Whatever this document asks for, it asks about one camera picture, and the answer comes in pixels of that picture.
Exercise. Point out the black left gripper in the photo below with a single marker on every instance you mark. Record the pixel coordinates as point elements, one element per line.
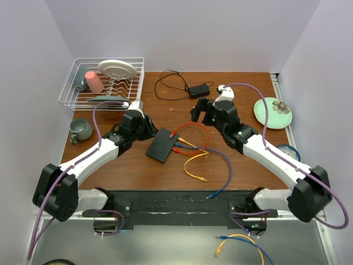
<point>150,130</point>

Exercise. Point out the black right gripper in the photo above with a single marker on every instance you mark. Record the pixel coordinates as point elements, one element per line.
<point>202,106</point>

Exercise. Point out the black network switch box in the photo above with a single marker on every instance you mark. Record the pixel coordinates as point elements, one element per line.
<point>162,145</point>

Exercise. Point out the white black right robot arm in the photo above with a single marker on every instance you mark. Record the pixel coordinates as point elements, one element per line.
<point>304,196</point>

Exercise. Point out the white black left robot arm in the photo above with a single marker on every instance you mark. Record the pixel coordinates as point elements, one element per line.
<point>58,190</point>

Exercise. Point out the black power adapter brick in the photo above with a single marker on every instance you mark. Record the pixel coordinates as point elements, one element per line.
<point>198,91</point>

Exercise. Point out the grey green plate in rack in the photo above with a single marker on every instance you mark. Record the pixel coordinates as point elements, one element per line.
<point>108,98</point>

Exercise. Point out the white plate in rack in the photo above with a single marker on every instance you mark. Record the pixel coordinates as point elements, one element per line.
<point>117,69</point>

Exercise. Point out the grey ceramic mug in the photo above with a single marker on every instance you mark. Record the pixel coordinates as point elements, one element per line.
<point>80,129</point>

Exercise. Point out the pink plastic cup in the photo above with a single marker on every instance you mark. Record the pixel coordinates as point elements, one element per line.
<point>94,82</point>

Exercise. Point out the mint green flower plate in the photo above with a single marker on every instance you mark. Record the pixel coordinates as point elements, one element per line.
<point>280,115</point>

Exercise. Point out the dark green cup in rack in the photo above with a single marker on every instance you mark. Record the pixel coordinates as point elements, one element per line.
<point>79,81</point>

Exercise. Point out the blue white patterned bowl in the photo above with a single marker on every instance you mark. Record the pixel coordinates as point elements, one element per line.
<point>290,151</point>

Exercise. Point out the dark round object bottom edge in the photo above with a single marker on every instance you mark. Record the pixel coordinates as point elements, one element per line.
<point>59,262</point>

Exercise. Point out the white wire dish rack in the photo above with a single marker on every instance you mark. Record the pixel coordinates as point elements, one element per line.
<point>128,88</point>

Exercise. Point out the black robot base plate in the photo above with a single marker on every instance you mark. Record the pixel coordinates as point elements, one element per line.
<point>180,207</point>

